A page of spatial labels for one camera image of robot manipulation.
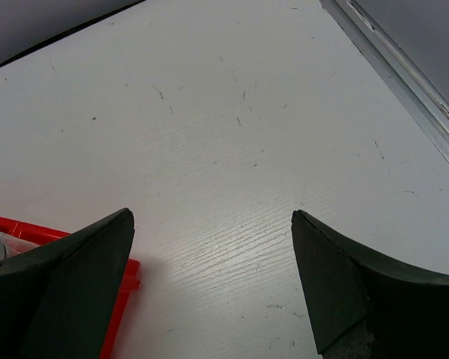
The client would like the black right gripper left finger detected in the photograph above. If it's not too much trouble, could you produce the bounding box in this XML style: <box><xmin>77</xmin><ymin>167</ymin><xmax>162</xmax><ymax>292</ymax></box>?
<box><xmin>0</xmin><ymin>208</ymin><xmax>135</xmax><ymax>359</ymax></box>

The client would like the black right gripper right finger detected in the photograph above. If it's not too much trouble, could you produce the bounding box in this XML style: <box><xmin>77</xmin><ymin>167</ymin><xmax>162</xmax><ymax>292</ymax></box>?
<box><xmin>292</xmin><ymin>210</ymin><xmax>449</xmax><ymax>358</ymax></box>

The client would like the clear jar with white granules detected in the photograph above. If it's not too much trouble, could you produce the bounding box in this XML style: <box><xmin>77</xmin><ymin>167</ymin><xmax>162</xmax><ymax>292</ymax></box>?
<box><xmin>0</xmin><ymin>232</ymin><xmax>38</xmax><ymax>261</ymax></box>

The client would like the red plastic organizer bin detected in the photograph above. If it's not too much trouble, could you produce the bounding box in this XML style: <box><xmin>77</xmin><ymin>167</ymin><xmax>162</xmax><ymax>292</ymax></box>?
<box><xmin>0</xmin><ymin>212</ymin><xmax>141</xmax><ymax>359</ymax></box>

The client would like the aluminium table frame rail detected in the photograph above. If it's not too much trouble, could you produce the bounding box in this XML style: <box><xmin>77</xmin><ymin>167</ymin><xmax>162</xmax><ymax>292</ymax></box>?
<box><xmin>321</xmin><ymin>1</ymin><xmax>449</xmax><ymax>163</ymax></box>

